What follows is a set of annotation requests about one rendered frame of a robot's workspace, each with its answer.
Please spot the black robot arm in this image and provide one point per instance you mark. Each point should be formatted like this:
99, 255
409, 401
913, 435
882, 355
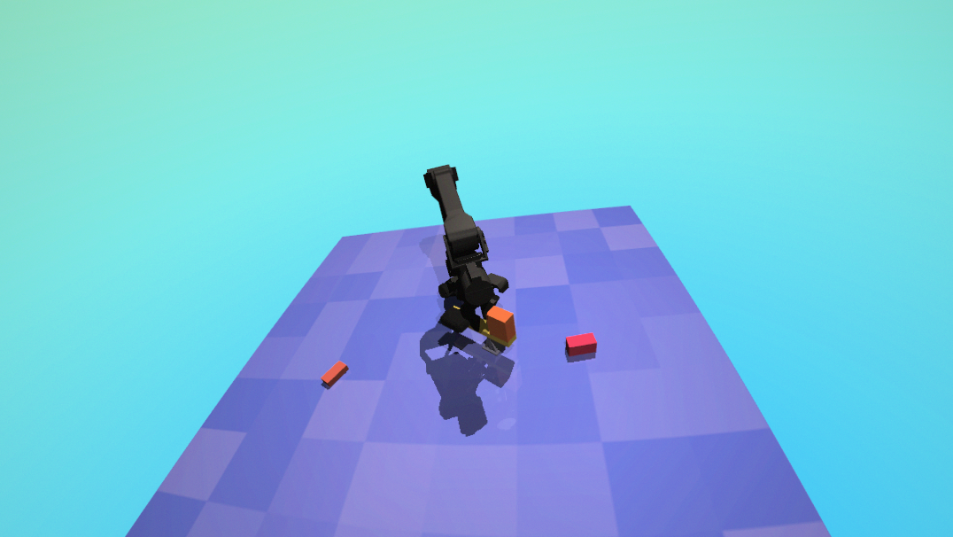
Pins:
462, 238

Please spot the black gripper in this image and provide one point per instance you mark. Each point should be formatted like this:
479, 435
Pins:
458, 320

